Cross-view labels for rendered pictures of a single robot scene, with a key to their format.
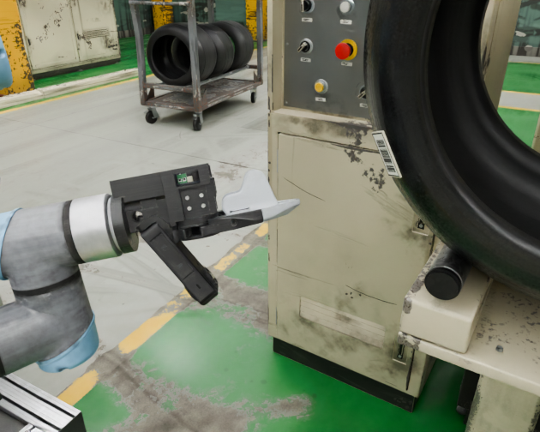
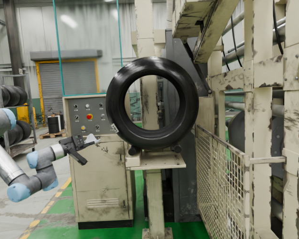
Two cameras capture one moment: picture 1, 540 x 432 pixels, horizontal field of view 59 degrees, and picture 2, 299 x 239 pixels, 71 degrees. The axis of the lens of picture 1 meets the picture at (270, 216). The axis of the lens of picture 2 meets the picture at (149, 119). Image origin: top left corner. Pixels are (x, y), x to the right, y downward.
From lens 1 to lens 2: 0.70 m
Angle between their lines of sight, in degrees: 36
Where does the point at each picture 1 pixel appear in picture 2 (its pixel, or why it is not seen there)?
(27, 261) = (43, 160)
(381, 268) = (112, 178)
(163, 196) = (72, 142)
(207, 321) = (46, 231)
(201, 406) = not seen: outside the picture
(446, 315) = (134, 159)
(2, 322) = (39, 175)
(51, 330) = (50, 176)
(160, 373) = not seen: outside the picture
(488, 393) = (150, 196)
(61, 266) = (50, 160)
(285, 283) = (80, 197)
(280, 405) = not seen: outside the picture
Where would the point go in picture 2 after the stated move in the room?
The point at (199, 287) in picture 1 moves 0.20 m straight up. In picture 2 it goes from (83, 160) to (79, 122)
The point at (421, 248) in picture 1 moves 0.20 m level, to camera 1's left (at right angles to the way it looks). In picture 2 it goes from (122, 167) to (101, 172)
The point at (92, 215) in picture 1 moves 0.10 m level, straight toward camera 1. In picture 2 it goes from (58, 147) to (70, 149)
